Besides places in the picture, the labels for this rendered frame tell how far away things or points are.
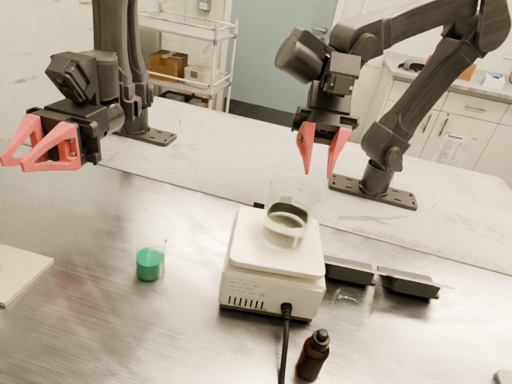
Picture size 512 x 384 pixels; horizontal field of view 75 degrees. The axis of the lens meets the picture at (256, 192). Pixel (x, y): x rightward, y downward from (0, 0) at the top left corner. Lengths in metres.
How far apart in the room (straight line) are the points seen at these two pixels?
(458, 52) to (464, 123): 2.22
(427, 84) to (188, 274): 0.56
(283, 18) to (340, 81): 2.82
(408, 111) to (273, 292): 0.46
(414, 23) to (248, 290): 0.51
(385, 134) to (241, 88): 2.82
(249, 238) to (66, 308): 0.24
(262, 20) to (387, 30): 2.75
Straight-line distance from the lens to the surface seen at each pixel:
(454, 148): 3.01
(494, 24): 0.76
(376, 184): 0.78
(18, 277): 0.53
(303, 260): 0.43
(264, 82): 3.41
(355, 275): 0.54
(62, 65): 0.53
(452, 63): 0.76
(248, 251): 0.42
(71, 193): 0.69
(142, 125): 0.88
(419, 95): 0.74
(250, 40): 3.38
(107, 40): 0.66
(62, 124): 0.52
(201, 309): 0.47
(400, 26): 0.66
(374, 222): 0.72
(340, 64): 0.52
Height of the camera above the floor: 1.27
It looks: 31 degrees down
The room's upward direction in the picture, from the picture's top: 10 degrees clockwise
